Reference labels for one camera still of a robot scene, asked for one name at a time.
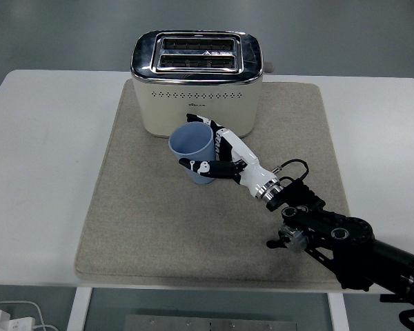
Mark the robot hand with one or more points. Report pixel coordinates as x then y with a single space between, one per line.
252 169

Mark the blue ribbed plastic cup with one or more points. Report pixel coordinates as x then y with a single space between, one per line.
193 146

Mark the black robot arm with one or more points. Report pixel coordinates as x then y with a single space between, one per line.
352 241

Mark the cream and chrome toaster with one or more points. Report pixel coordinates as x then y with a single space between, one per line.
196 100

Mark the beige fabric table mat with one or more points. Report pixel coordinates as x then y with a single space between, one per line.
158 224

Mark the grey metal plate with screws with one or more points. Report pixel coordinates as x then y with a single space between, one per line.
210 324

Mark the white table leg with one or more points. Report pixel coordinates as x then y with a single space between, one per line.
78 310
338 313

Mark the white power strip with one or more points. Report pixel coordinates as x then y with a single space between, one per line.
14 323

